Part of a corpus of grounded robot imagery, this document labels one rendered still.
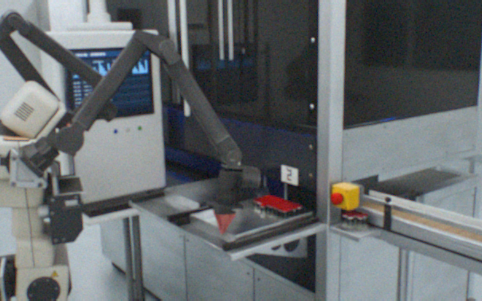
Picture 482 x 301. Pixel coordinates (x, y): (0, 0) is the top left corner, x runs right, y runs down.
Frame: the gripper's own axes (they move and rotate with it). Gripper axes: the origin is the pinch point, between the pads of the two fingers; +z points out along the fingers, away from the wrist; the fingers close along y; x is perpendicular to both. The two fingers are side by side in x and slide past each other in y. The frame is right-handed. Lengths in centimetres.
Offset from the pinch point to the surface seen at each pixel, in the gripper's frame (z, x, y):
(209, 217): 1.4, 19.8, 7.9
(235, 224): 1.2, 8.8, 11.6
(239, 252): 3.5, -10.9, -0.5
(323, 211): -7.2, -9.1, 35.1
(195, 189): -1, 54, 23
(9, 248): 93, 268, 1
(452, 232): -10, -48, 51
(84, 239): 85, 251, 52
